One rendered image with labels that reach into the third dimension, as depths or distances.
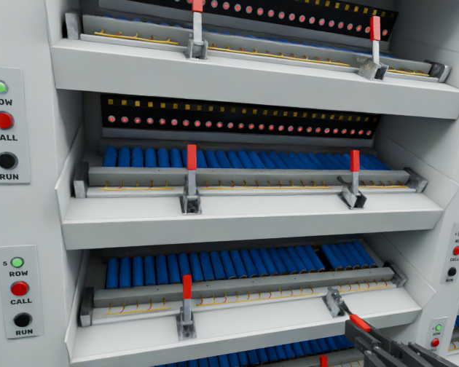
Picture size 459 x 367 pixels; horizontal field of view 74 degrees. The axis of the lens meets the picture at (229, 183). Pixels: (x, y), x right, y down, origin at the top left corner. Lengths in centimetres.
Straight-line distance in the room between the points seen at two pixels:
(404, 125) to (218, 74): 44
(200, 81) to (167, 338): 37
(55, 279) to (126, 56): 28
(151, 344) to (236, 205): 24
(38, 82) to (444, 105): 58
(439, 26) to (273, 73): 38
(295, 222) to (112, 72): 32
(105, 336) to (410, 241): 57
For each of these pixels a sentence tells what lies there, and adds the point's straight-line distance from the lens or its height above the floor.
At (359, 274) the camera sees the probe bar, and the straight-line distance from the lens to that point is 67.
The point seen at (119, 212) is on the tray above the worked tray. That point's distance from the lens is 42.
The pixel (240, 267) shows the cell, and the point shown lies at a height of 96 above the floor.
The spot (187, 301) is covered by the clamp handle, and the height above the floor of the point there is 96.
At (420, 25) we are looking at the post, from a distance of 75.
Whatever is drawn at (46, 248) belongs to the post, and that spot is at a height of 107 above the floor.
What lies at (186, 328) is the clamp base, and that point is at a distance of 53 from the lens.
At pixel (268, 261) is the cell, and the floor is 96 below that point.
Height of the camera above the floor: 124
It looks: 13 degrees down
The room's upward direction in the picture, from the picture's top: 4 degrees clockwise
